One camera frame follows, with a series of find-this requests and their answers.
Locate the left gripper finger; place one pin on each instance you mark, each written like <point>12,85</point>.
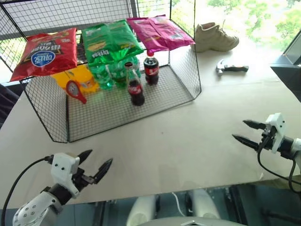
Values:
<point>103,170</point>
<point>85,155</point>

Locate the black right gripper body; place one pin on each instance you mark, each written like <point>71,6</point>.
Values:
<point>268,139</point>

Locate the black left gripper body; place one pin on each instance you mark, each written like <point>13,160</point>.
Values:
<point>81,180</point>

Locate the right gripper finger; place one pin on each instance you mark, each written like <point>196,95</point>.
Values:
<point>255,125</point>
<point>247,141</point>

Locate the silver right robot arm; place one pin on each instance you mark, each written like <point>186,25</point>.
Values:
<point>291,147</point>

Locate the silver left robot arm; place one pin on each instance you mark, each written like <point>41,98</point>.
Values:
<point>33,209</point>

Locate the green plastic soda bottle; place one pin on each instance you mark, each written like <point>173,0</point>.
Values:
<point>122,73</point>
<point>103,76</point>

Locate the glass cola bottle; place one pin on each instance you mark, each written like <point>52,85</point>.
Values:
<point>136,90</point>

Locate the plastic cola bottle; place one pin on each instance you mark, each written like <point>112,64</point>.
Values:
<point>151,70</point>

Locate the white rounded shell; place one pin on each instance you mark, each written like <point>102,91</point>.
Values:
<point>204,202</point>
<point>141,209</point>

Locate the black open box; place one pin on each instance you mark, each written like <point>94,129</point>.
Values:
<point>288,75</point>

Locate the yellow snack bag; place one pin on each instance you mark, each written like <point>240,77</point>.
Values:
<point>82,77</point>

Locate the dark cloth object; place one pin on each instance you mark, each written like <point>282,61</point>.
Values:
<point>7,103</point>

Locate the beige sneaker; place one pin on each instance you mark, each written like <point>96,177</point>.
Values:
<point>214,38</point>

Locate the red chip bag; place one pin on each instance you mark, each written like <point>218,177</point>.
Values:
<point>47,54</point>

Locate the green chip bag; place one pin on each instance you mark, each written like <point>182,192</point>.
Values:
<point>110,40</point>

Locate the magenta chip bag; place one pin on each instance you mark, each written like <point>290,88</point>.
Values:
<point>162,33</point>

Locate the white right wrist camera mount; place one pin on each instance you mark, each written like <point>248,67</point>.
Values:
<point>278,127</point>

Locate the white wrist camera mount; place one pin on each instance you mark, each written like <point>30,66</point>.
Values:
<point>278,127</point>
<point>63,164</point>

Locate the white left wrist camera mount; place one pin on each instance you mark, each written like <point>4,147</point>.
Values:
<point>63,164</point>

